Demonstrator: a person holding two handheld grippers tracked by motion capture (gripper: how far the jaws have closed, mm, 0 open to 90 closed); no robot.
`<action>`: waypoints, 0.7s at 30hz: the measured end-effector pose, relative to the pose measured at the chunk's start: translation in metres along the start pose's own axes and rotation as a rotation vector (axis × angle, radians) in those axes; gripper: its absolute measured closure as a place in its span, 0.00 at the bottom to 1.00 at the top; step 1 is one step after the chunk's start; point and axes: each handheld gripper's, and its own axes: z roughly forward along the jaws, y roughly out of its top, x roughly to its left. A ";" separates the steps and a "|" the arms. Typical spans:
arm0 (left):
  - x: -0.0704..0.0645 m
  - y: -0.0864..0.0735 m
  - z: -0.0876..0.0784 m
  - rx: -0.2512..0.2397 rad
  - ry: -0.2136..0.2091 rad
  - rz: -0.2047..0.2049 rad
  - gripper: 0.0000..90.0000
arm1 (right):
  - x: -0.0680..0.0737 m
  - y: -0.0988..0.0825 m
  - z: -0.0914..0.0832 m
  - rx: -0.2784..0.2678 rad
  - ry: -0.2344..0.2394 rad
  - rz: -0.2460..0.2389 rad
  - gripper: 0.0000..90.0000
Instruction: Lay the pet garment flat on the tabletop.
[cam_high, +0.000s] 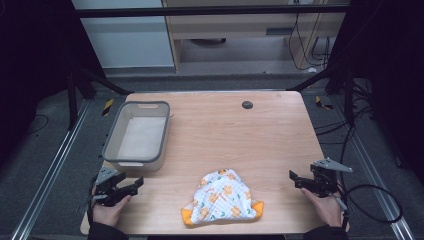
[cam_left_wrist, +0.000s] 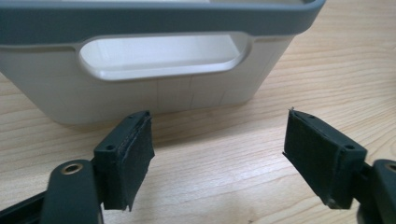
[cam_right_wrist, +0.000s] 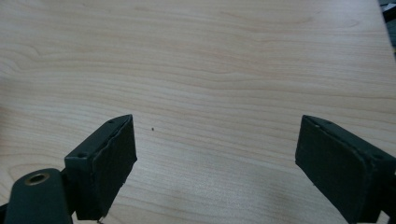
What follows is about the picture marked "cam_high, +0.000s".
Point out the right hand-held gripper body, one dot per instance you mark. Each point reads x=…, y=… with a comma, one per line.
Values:
x=324, y=181

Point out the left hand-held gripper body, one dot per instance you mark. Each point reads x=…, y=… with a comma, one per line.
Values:
x=107, y=186

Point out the person's left hand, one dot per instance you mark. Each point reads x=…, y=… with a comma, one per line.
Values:
x=107, y=215

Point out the person's right hand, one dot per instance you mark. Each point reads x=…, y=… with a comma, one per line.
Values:
x=327, y=210

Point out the white basket with grey rim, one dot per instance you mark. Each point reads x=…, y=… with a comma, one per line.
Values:
x=141, y=136

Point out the white orange printed cloth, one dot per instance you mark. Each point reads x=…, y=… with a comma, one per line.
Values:
x=221, y=200

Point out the yellow black striped tape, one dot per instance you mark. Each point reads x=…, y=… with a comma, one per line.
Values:
x=322, y=103
x=107, y=106

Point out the dark round table grommet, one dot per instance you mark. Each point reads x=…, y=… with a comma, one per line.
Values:
x=247, y=105

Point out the black metal stand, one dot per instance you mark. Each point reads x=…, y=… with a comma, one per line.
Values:
x=348, y=96
x=72, y=96

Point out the white cabinet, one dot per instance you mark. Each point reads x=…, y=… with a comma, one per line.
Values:
x=126, y=43

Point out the silver floor rail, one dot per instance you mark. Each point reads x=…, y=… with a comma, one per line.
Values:
x=373, y=170
x=50, y=170

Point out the black horizontal frame bar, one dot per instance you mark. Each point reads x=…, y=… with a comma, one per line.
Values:
x=200, y=11

